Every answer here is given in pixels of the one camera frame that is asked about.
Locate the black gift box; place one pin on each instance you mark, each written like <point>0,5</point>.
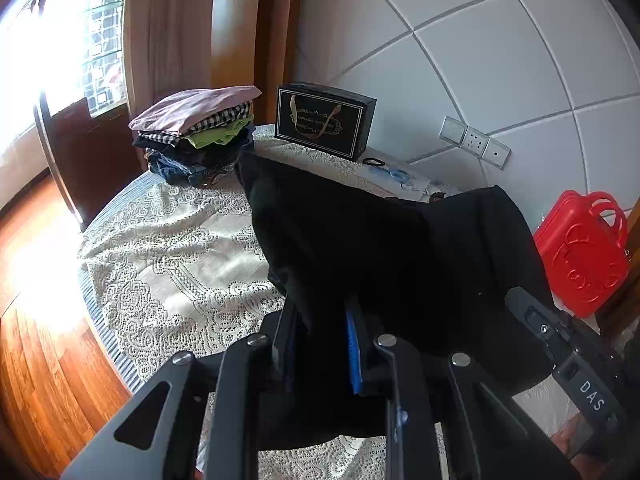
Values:
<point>331,120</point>

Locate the white wall socket panel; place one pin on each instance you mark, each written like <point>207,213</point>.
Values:
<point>474,142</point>

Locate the blue printed paper sheet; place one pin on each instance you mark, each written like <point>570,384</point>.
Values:
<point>395,180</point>

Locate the stack of folded clothes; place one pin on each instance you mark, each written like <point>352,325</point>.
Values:
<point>194,137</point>

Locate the black printed t-shirt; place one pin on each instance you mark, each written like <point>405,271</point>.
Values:
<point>434,275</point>

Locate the red plastic storage case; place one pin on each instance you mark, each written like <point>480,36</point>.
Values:
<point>582,243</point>

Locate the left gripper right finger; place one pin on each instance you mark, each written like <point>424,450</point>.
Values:
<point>441,418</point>

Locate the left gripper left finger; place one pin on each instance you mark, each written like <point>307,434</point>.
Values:
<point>156,434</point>

